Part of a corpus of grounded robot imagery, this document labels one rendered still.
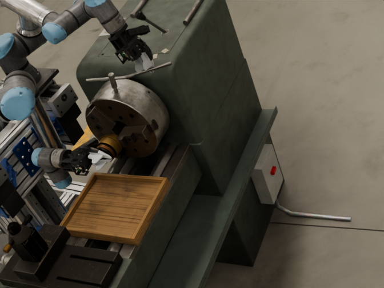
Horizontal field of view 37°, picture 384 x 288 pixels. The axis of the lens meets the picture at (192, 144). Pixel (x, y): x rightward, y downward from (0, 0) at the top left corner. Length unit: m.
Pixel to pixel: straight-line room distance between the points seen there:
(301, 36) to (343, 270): 2.12
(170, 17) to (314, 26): 2.20
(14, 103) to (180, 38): 0.69
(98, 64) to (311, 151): 1.55
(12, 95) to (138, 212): 0.62
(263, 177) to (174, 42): 0.88
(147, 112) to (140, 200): 0.34
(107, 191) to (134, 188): 0.12
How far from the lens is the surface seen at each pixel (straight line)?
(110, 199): 2.31
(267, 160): 2.86
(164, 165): 2.38
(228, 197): 2.58
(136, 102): 2.17
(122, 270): 1.99
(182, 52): 2.26
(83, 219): 2.30
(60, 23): 2.04
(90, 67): 2.41
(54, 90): 2.71
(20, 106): 2.14
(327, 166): 3.35
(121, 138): 2.19
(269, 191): 2.91
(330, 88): 3.89
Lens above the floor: 2.35
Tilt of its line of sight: 38 degrees down
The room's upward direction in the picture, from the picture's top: 24 degrees counter-clockwise
